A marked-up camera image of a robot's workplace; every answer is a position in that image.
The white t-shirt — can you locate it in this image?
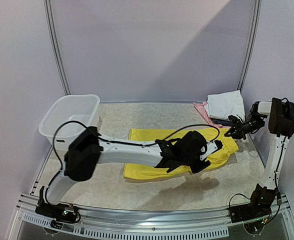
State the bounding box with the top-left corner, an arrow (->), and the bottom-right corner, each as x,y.
205,90 -> 245,120

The yellow garment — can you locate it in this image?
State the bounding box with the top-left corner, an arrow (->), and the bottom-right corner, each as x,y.
123,128 -> 239,182

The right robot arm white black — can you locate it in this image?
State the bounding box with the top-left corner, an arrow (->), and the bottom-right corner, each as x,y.
224,97 -> 294,218

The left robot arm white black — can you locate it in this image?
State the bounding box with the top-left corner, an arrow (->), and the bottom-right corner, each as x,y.
41,127 -> 217,217

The white plastic laundry basket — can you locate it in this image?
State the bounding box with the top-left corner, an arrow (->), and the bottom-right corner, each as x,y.
38,94 -> 100,151

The folded navy blue garment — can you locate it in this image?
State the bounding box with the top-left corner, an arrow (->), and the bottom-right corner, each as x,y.
211,118 -> 233,127

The folded pink garment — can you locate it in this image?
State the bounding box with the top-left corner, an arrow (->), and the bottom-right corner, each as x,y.
193,101 -> 229,129

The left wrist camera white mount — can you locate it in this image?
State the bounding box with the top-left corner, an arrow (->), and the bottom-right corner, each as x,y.
199,140 -> 223,161

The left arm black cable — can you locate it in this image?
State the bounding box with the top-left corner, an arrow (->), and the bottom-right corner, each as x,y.
52,120 -> 221,171

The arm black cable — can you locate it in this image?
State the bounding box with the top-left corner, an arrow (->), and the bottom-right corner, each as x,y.
273,136 -> 291,201
52,120 -> 221,171

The front aluminium rail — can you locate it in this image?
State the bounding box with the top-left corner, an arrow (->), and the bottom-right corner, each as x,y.
9,194 -> 294,240

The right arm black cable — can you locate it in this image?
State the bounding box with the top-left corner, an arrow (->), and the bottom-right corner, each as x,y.
273,136 -> 291,201

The right aluminium frame post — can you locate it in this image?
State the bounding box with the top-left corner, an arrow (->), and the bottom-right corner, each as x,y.
237,0 -> 261,92

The aluminium frame post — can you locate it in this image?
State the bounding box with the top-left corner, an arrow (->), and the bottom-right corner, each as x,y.
44,0 -> 71,95
237,0 -> 261,92

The left aluminium frame post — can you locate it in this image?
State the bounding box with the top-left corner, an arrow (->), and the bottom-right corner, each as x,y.
44,0 -> 71,95

